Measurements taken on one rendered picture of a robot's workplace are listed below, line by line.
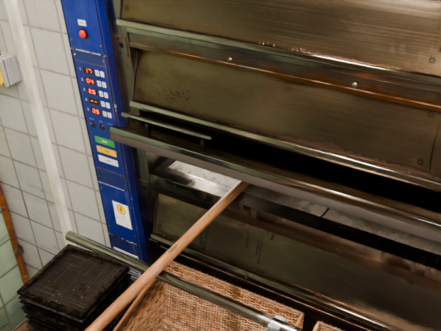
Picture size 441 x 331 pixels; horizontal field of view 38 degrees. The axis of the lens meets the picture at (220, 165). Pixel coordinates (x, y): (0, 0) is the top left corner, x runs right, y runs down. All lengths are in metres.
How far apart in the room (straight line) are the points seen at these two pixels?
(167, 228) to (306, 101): 0.79
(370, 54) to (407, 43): 0.09
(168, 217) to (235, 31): 0.80
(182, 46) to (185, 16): 0.11
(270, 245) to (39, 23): 1.04
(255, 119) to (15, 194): 1.41
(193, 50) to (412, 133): 0.64
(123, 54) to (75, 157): 0.57
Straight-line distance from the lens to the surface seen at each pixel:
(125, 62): 2.02
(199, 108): 1.88
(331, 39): 1.57
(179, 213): 2.21
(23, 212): 2.93
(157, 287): 2.34
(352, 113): 1.65
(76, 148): 2.40
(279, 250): 2.03
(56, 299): 2.31
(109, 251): 1.89
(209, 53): 1.80
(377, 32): 1.53
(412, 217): 1.54
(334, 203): 1.60
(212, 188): 2.07
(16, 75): 2.43
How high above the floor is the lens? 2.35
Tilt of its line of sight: 32 degrees down
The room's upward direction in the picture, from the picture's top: 5 degrees counter-clockwise
